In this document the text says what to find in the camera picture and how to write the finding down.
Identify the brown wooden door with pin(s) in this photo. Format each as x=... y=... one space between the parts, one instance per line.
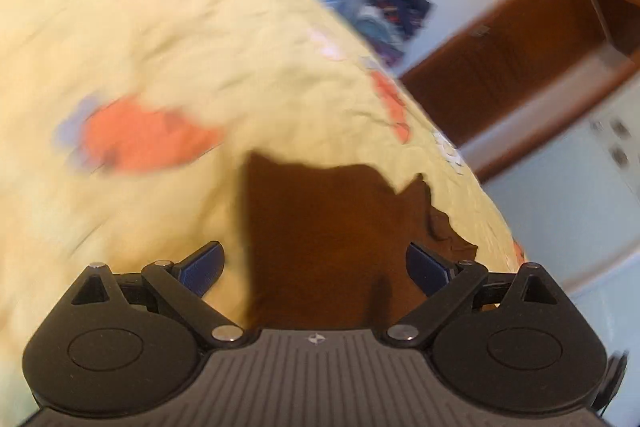
x=505 y=57

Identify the white cabinet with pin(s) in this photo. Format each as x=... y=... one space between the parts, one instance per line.
x=570 y=197

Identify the yellow floral blanket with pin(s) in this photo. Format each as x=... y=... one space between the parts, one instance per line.
x=165 y=107

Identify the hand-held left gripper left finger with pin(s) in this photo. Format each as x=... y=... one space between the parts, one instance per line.
x=202 y=267

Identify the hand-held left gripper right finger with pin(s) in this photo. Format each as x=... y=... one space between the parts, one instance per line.
x=425 y=267

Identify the brown fleece garment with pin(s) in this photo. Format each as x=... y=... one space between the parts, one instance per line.
x=330 y=252

